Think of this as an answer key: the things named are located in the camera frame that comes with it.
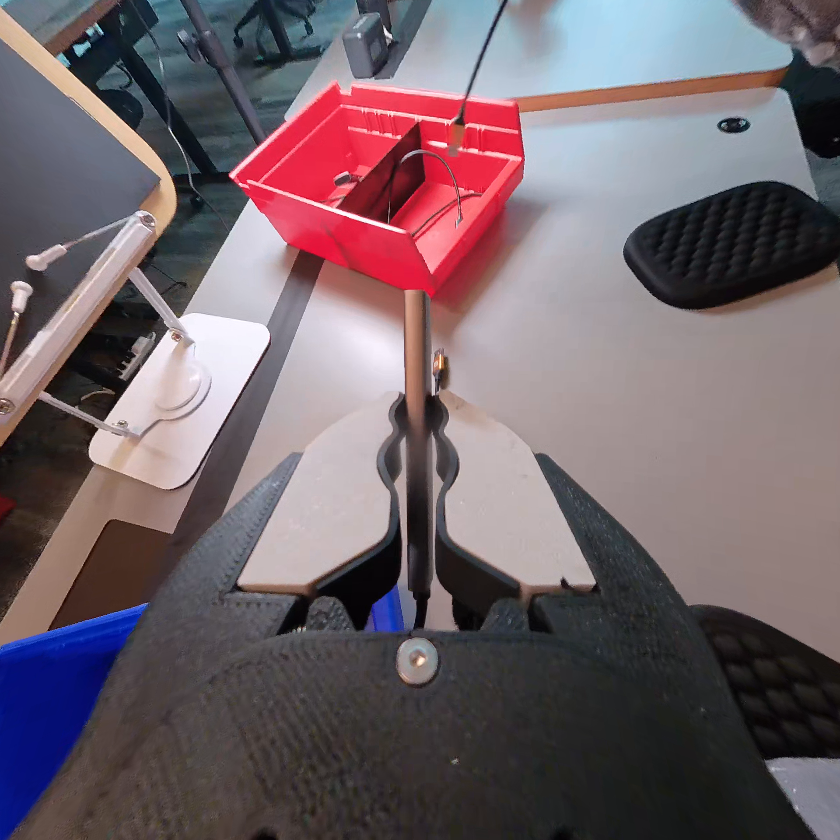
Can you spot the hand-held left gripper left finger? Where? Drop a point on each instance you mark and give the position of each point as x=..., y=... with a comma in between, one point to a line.
x=328, y=499

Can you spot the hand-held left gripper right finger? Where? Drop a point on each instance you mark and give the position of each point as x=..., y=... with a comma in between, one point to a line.
x=505, y=505

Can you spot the grey usb-c hub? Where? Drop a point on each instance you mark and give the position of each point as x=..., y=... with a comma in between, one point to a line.
x=417, y=361

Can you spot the red plastic bin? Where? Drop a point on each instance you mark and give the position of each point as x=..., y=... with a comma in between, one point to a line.
x=380, y=256

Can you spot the person's right forearm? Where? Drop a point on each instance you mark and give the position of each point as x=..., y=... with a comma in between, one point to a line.
x=800, y=26

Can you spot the black usb plug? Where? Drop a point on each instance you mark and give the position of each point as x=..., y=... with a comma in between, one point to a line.
x=438, y=367

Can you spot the white tablet stand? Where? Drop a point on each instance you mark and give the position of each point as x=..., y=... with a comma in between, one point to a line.
x=190, y=407

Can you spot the white power strip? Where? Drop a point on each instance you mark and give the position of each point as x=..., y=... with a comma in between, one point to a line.
x=134, y=358

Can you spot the black padded wrist rest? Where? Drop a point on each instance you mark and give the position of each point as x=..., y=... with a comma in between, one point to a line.
x=728, y=243
x=781, y=676

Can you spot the black bin divider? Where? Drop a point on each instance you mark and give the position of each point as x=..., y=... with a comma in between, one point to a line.
x=394, y=177

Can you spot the blue plastic bin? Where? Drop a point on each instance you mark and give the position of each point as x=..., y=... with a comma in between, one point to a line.
x=52, y=689

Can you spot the black board with wooden edge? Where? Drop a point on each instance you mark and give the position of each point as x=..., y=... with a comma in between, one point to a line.
x=59, y=164

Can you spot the black desk grommet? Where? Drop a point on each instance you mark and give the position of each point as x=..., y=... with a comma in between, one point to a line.
x=733, y=125

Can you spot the black light stand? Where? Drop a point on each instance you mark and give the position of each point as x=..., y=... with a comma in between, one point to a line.
x=223, y=65

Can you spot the small grey power adapter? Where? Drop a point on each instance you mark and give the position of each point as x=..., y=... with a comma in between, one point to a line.
x=364, y=43

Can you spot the background office desk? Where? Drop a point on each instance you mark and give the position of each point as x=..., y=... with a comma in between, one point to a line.
x=85, y=19

